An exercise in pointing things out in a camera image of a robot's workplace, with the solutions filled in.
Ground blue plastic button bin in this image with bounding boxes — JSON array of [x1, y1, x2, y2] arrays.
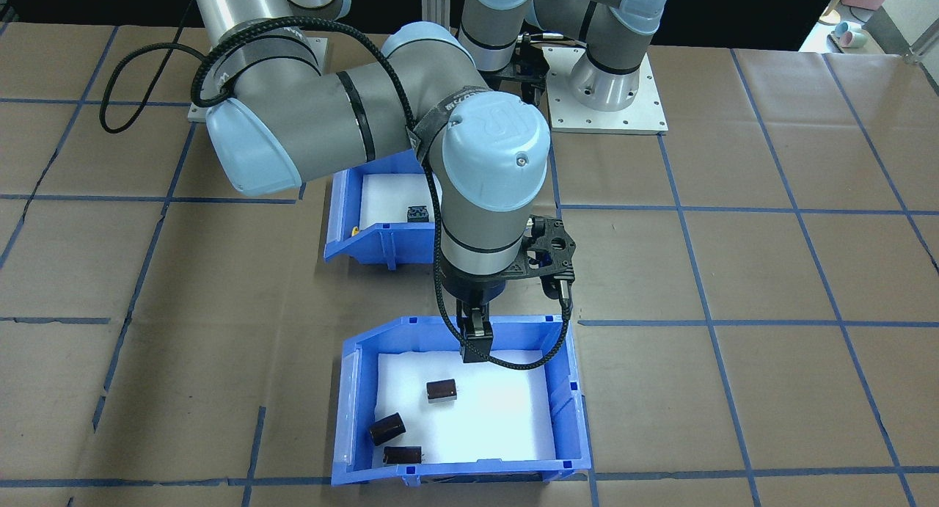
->
[[324, 149, 445, 271]]

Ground blue plastic capacitor bin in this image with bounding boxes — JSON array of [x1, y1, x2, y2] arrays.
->
[[330, 315, 593, 487]]

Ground white foam bin liner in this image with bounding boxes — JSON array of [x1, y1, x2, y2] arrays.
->
[[357, 172, 443, 227], [374, 349, 556, 466]]

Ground pastel cup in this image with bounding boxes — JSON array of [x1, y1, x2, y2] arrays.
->
[[831, 21, 868, 49]]

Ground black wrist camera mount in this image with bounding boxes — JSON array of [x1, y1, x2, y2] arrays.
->
[[514, 32, 567, 68], [514, 214, 577, 302]]

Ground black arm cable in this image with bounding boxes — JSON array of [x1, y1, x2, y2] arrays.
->
[[99, 17, 574, 370]]

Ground aluminium profile post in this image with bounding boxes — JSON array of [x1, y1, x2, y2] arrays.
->
[[420, 0, 470, 25]]

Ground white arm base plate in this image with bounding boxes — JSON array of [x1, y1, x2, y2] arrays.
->
[[547, 46, 669, 135]]

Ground metal frame bar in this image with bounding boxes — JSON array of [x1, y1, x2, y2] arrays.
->
[[862, 19, 939, 64]]

